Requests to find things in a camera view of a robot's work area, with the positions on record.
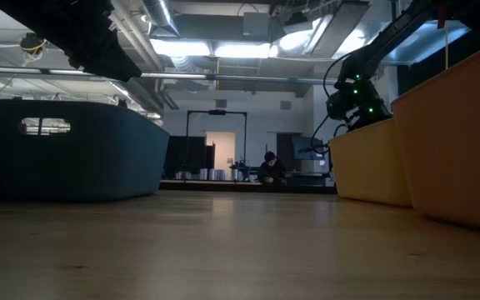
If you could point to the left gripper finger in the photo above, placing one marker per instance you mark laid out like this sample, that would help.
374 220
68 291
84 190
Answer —
106 66

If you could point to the yellow plastic bin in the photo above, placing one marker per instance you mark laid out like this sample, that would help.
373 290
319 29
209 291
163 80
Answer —
369 166

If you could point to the teal plastic bin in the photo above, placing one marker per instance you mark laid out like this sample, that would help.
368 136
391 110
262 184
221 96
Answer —
77 166

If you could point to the orange plastic bin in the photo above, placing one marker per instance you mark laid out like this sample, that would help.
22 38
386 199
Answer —
461 146

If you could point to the black background robot arm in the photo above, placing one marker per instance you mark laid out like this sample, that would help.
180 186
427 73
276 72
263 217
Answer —
242 168

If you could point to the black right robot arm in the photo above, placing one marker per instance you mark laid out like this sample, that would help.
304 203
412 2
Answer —
390 37

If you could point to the bright ceiling light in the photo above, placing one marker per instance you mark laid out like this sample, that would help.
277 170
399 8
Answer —
242 51
179 48

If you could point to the person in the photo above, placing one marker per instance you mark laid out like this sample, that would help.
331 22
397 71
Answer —
271 168

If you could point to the grey horizontal ceiling pipe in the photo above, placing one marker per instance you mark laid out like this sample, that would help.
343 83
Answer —
223 77

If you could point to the black screen panel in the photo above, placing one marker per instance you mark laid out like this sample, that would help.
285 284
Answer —
186 156

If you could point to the grey ceiling box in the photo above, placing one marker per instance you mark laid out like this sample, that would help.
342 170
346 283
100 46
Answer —
256 24

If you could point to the pale door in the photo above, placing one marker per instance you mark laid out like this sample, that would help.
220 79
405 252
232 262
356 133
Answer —
221 150

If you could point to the small background silver can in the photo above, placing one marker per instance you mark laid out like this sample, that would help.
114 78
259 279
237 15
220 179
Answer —
203 174
213 174
221 174

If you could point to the dark wall monitor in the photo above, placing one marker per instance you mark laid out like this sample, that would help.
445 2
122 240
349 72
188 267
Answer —
306 148

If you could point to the silver spiral ceiling duct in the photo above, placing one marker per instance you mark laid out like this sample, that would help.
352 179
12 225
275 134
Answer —
158 16

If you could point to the grey wall vent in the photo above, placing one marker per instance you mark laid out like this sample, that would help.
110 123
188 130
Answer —
286 105
221 103

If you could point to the flat metal ceiling duct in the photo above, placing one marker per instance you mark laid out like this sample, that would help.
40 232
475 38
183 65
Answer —
336 29

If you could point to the black gantry frame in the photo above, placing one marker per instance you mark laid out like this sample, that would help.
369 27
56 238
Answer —
217 112

